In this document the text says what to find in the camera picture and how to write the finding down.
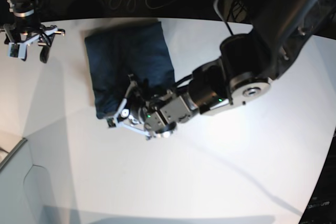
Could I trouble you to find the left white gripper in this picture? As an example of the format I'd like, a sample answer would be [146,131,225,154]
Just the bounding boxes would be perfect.
[106,74,152,140]

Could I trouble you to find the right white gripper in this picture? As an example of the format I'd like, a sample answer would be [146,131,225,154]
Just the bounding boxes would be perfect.
[1,24,66,63]

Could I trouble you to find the dark blue t-shirt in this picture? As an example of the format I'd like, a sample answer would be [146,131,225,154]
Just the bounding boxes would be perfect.
[85,22,175,119]

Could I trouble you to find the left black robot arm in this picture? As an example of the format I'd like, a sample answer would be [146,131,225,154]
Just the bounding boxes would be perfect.
[106,0,335,139]

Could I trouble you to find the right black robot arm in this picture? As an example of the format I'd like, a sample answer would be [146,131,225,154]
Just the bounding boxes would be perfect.
[1,0,66,63]

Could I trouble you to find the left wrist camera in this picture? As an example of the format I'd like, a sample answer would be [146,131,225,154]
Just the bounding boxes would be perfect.
[106,118,117,128]

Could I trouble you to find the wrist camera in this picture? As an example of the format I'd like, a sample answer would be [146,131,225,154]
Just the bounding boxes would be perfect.
[8,42,27,61]
[106,118,117,128]

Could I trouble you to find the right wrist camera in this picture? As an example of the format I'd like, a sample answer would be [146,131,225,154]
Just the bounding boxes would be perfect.
[8,42,27,61]

